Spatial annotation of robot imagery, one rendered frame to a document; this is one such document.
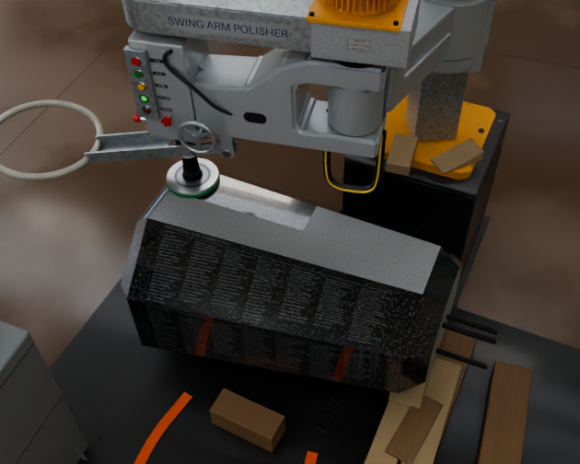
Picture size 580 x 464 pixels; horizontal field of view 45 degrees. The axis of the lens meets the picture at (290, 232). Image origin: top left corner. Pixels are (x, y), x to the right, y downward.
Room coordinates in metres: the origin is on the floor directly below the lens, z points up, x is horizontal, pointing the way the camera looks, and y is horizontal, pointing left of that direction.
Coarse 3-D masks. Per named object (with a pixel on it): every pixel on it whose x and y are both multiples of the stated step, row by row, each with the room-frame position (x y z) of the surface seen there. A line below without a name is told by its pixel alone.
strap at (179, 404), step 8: (184, 392) 1.62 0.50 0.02; (184, 400) 1.58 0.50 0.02; (176, 408) 1.54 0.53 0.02; (168, 416) 1.51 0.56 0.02; (160, 424) 1.47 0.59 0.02; (168, 424) 1.47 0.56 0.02; (152, 432) 1.44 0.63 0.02; (160, 432) 1.43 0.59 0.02; (152, 440) 1.40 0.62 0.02; (144, 448) 1.36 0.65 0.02; (152, 448) 1.36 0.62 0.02; (144, 456) 1.33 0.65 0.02; (312, 456) 1.30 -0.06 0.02
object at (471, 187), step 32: (352, 160) 2.32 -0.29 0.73; (384, 160) 2.31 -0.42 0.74; (384, 192) 2.26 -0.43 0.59; (416, 192) 2.18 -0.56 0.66; (448, 192) 2.12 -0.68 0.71; (480, 192) 2.16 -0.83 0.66; (384, 224) 2.25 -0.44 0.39; (416, 224) 2.18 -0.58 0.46; (448, 224) 2.11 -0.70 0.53; (480, 224) 2.48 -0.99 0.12
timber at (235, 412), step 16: (224, 400) 1.51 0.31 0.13; (240, 400) 1.50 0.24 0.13; (224, 416) 1.43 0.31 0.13; (240, 416) 1.43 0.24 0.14; (256, 416) 1.43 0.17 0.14; (272, 416) 1.42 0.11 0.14; (240, 432) 1.39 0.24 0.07; (256, 432) 1.36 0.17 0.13; (272, 432) 1.35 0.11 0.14; (272, 448) 1.32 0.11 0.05
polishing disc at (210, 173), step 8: (200, 160) 2.23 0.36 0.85; (208, 160) 2.23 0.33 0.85; (176, 168) 2.19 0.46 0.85; (200, 168) 2.18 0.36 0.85; (208, 168) 2.18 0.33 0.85; (216, 168) 2.18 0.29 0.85; (168, 176) 2.14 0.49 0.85; (176, 176) 2.14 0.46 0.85; (208, 176) 2.13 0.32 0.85; (216, 176) 2.13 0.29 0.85; (168, 184) 2.09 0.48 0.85; (176, 184) 2.09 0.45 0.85; (184, 184) 2.09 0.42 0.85; (192, 184) 2.09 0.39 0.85; (200, 184) 2.09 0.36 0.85; (208, 184) 2.09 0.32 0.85; (184, 192) 2.04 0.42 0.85; (192, 192) 2.04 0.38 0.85; (200, 192) 2.05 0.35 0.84
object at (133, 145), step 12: (132, 132) 2.28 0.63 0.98; (144, 132) 2.25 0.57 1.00; (108, 144) 2.30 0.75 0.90; (120, 144) 2.28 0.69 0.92; (132, 144) 2.25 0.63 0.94; (144, 144) 2.23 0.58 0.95; (156, 144) 2.21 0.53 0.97; (168, 144) 2.19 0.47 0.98; (192, 144) 2.08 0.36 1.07; (204, 144) 2.06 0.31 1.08; (96, 156) 2.19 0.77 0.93; (108, 156) 2.18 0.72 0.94; (120, 156) 2.16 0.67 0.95; (132, 156) 2.15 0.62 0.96; (144, 156) 2.13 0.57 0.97; (156, 156) 2.12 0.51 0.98; (168, 156) 2.10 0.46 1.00; (180, 156) 2.09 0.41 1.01; (228, 156) 2.00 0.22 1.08
